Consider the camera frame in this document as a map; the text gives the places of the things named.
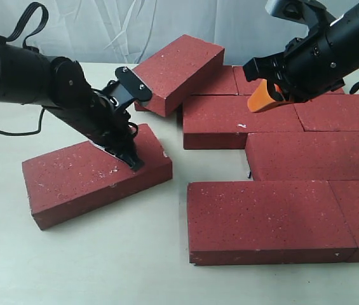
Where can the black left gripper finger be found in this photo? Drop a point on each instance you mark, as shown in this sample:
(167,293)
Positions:
(127,153)

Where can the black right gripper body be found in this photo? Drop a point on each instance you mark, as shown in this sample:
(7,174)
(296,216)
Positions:
(318,63)

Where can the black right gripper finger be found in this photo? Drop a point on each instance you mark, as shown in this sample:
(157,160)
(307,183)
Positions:
(270,68)

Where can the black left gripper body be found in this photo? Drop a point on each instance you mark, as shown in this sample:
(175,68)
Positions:
(85,109)

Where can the orange tipped right gripper finger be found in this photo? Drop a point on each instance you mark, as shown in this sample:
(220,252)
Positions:
(267,96)

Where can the red brick with white mark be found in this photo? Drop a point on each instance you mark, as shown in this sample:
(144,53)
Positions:
(224,122)

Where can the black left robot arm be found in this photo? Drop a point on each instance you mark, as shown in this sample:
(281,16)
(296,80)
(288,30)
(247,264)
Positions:
(25,77)

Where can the red brick back row right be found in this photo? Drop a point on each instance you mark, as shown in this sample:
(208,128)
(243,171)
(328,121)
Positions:
(243,86)

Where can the red brick under tilted one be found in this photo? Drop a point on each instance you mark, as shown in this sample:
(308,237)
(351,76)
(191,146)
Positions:
(217,82)

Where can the red brick right edge row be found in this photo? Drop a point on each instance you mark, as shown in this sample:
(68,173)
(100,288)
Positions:
(329,113)

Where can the large red brick front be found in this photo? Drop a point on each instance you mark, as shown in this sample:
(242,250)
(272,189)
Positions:
(270,222)

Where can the white wrinkled backdrop curtain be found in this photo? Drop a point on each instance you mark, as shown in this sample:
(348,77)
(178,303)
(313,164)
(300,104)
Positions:
(131,31)

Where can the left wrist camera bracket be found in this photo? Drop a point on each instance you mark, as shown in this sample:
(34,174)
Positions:
(127,89)

